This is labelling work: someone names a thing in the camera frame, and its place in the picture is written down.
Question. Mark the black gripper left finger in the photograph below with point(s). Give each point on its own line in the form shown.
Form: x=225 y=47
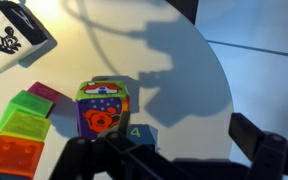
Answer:
x=117 y=156

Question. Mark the green plastic cube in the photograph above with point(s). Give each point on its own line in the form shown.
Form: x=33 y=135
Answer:
x=27 y=104

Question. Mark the orange plastic cube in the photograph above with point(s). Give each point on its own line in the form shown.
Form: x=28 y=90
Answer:
x=12 y=155

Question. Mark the blue soft cube with numbers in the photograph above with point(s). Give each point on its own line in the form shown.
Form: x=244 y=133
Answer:
x=139 y=133

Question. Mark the lime yellow plastic cube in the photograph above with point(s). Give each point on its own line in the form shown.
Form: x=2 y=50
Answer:
x=25 y=126

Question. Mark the blue plastic cube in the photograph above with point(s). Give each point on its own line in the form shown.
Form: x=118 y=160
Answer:
x=0 y=176

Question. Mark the colourful soft cube with dog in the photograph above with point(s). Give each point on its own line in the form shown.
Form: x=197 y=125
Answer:
x=99 y=106

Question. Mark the magenta plastic cube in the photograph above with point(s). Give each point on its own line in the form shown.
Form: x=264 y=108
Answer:
x=45 y=91

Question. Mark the white black soft zebra cube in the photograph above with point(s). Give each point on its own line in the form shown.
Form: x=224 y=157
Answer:
x=7 y=33

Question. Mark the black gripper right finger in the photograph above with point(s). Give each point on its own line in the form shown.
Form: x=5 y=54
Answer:
x=270 y=156

